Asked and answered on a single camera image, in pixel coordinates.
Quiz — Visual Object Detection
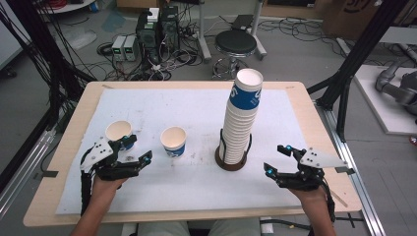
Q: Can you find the small white box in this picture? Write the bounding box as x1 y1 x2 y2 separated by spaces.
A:
147 7 160 24

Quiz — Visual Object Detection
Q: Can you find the white metal stand leg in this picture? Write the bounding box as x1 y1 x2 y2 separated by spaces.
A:
196 0 212 63
250 0 268 61

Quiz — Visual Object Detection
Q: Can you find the white table mat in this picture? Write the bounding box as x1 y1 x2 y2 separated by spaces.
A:
55 88 309 215

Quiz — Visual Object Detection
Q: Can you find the black round stool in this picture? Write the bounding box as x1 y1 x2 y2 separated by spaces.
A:
211 29 259 80

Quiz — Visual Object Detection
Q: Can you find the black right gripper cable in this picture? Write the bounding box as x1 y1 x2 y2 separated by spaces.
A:
323 180 337 224

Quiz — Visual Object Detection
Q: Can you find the person's left hand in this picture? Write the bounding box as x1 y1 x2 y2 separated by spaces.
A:
91 175 129 200

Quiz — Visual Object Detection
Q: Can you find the person's right hand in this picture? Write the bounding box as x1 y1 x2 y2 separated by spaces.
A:
289 186 328 206

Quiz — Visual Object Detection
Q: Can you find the black sleeved left gripper cable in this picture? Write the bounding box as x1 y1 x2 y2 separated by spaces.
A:
80 170 94 217

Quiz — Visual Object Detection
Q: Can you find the blue label paper cup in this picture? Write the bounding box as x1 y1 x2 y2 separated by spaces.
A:
159 126 188 159
104 120 136 151

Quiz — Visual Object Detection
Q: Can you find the brown cardboard box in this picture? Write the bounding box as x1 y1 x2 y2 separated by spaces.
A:
323 0 394 40

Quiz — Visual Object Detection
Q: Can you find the black metal frame post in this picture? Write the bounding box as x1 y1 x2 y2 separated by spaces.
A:
6 0 96 109
308 0 411 142

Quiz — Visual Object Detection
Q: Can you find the person's right leg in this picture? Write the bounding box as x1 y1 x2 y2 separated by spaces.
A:
210 218 262 236

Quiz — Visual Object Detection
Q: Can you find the grey bench power supply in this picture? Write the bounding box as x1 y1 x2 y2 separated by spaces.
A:
124 34 141 62
111 34 127 62

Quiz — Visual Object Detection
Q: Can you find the person's left leg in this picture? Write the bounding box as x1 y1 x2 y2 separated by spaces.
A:
136 220 190 236

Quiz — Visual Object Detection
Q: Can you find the black computer tower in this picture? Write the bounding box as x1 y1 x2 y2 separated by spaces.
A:
136 11 161 64
160 5 181 53

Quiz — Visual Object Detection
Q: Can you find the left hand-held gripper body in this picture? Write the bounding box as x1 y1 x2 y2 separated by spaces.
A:
80 137 145 181

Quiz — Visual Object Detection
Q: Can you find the aluminium floor rail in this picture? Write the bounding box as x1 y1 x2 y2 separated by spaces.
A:
0 129 57 219
314 101 387 236

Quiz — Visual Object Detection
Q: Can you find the stack of white paper cups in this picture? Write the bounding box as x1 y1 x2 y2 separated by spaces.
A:
218 68 265 165

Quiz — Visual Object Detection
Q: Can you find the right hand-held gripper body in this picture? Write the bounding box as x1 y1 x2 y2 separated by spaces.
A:
274 147 349 192

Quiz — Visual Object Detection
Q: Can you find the round dark cup base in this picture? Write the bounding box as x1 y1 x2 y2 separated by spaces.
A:
214 128 254 172

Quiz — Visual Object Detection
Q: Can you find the person's leg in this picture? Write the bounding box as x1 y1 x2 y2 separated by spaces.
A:
210 218 262 236
136 220 190 236

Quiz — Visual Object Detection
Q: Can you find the white floor board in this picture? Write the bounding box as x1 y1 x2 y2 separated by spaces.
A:
353 63 417 136

